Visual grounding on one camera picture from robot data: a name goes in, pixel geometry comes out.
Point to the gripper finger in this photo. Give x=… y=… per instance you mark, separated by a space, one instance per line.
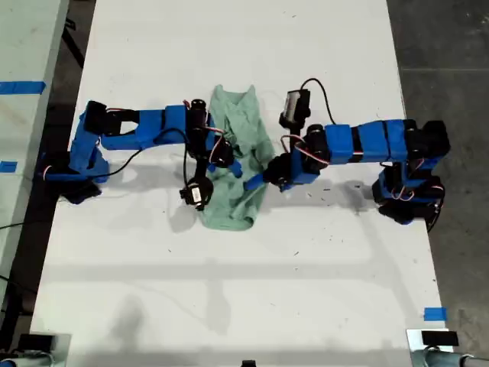
x=237 y=169
x=255 y=182

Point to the pale green T-shirt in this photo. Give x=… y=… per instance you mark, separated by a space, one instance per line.
x=229 y=214

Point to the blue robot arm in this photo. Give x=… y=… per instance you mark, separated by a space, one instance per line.
x=374 y=141
x=149 y=126

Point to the small black clamp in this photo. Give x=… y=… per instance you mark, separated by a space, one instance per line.
x=248 y=364

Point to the black stand leg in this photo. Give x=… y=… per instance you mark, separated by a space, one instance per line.
x=74 y=44

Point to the square blue tape piece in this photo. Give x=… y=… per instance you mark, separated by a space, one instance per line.
x=435 y=314

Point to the long blue tape strip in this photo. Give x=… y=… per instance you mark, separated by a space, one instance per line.
x=19 y=87

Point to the small black box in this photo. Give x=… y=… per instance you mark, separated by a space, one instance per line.
x=439 y=338
x=36 y=342

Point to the grey metal tube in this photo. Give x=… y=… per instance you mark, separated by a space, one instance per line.
x=439 y=359
x=23 y=361

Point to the short black camera stalk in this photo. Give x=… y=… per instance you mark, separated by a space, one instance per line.
x=294 y=132
x=200 y=168

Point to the black camera box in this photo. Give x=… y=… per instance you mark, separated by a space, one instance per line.
x=296 y=103
x=196 y=193

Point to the silver metal bracket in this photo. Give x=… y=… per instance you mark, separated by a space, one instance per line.
x=63 y=351
x=414 y=340

